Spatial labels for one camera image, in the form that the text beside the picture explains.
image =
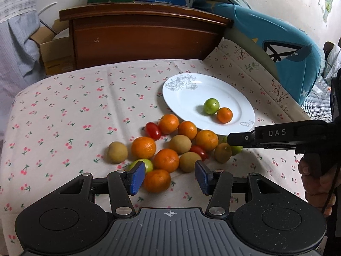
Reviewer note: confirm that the dark checkered blanket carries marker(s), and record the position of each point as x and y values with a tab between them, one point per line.
318	101

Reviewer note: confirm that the light blue striped cloth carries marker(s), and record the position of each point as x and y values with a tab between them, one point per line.
16	58

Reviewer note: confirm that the small brown pear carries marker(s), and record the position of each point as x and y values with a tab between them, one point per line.
180	144
189	162
117	152
222	152

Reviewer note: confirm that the plaid grey curtain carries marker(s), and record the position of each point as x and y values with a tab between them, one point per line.
16	2

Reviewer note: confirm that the red cherry tomato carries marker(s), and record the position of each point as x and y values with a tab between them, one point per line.
153	130
198	152

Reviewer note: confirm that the orange mandarin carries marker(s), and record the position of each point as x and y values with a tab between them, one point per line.
187	130
206	140
224	115
156	180
143	147
168	124
166	160

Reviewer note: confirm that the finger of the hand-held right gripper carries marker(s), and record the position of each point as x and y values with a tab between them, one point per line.
241	138

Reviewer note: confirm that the pale cushion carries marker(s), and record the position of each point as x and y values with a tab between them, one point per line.
333	58

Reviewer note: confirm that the white plate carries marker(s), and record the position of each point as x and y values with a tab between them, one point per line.
186	101

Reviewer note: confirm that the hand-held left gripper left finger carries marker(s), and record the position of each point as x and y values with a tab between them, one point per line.
137	177

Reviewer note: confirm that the cherry print bed sheet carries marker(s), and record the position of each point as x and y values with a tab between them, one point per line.
66	98

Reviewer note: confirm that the person's right hand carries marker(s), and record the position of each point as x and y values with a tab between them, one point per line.
317	189

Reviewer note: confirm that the green round fruit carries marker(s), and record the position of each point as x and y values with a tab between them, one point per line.
236	150
148	165
211	106

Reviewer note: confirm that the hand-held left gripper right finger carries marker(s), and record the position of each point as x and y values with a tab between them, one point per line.
202	177

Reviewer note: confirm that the green wall sticker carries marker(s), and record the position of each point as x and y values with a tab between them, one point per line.
328	5

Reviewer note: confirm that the branch print bed sheet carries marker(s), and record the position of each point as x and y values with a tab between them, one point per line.
239	56

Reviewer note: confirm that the brown cardboard box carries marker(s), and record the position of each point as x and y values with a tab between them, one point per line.
57	56

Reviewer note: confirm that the wooden headboard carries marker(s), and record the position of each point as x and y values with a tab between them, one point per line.
146	37

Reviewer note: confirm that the blue printed quilt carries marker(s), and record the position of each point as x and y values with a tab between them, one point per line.
266	32

